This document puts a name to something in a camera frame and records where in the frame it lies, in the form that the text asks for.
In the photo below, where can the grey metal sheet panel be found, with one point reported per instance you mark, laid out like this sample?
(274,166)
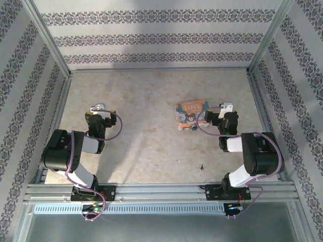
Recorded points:
(161,229)

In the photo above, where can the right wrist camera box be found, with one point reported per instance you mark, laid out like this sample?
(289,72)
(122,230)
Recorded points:
(226,107)

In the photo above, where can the aluminium corner post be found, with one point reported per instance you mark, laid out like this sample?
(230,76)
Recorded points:
(48,40)
(267,37)

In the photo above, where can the aluminium side rail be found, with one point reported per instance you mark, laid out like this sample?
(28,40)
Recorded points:
(59,106)
(262,108)

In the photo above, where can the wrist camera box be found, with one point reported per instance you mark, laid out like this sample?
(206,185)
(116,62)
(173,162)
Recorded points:
(98,107)
(226,107)

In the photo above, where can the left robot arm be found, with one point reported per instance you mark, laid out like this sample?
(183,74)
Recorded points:
(60,151)

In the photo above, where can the long aluminium base rail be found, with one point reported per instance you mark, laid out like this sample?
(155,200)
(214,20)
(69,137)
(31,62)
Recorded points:
(161,191)

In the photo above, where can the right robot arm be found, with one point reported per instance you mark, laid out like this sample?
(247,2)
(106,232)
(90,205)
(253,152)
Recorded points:
(262,156)

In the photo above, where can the aluminium rear rail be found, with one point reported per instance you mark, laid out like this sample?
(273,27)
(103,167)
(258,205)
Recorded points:
(159,69)

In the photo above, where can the orange LOVE printed box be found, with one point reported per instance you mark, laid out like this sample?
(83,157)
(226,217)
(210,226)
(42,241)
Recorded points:
(190,113)

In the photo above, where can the small circuit board green light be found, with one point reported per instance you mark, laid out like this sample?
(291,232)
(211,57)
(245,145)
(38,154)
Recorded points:
(233,208)
(94,208)

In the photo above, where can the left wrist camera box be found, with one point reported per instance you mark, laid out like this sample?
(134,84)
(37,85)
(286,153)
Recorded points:
(98,107)

